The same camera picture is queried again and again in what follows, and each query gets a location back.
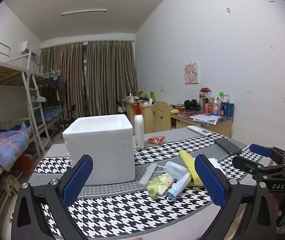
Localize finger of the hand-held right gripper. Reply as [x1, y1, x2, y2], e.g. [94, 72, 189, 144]
[232, 156, 285, 179]
[249, 144, 285, 161]

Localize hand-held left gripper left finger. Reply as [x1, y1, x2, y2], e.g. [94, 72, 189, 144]
[11, 154, 94, 240]

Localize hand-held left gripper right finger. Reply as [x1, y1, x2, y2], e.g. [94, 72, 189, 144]
[194, 154, 283, 240]

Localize white towel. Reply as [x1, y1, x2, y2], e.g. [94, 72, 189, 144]
[209, 158, 224, 173]

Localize yellow sponge cloth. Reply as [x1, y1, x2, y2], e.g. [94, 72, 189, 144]
[179, 149, 204, 186]

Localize white foam box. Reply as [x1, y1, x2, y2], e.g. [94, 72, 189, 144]
[63, 114, 135, 186]

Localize pale blue face mask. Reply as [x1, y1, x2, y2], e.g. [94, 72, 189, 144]
[155, 161, 189, 180]

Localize green tissue pack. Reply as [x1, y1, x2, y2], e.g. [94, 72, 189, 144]
[146, 174, 175, 197]

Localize white foam stick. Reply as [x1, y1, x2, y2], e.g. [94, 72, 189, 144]
[139, 163, 157, 187]

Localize black phone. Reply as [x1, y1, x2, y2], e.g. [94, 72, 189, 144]
[214, 138, 243, 155]

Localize white remote control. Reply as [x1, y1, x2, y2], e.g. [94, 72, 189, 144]
[187, 125, 211, 137]

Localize houndstooth table cloth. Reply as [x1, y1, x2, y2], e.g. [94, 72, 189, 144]
[28, 127, 273, 239]

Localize red cloth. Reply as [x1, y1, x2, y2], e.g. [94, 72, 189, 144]
[14, 155, 35, 175]

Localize printed paper sheets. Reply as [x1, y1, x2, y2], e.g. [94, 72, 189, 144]
[190, 114, 221, 125]

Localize black folding chair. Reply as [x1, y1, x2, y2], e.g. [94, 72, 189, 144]
[63, 104, 77, 128]

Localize cluster of toiletry bottles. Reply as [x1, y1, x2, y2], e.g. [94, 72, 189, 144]
[199, 87, 235, 117]

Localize red snack packet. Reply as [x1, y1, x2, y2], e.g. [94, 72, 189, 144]
[148, 136, 166, 145]

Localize pale yellow cloth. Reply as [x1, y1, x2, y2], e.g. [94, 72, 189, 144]
[1, 175, 20, 195]

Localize white metal bunk bed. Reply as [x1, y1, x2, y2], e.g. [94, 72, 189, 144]
[29, 65, 67, 140]
[0, 34, 53, 230]

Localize white bunk bed ladder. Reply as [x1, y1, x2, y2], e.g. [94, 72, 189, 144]
[22, 71, 52, 158]

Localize white pump bottle red cap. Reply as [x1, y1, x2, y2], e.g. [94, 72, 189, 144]
[133, 102, 145, 149]

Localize black headphones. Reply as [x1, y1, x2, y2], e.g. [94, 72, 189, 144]
[184, 99, 200, 110]

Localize wooden smiley chair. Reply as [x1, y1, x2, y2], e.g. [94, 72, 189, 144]
[151, 102, 171, 132]

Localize blue plaid blanket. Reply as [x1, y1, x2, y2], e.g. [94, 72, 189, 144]
[0, 124, 33, 172]

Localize hanging dark clothes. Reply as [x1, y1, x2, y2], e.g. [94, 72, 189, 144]
[48, 71, 67, 103]

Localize brown curtain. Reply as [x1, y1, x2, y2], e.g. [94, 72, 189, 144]
[85, 40, 138, 117]
[39, 42, 85, 120]

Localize desk clutter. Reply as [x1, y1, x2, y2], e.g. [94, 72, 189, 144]
[126, 91, 149, 103]

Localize white air conditioner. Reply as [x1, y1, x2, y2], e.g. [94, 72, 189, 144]
[21, 41, 37, 57]

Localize ceiling tube light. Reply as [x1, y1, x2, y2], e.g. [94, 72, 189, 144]
[62, 9, 107, 16]

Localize cartoon wall poster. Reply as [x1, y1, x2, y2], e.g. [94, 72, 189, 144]
[184, 61, 199, 84]

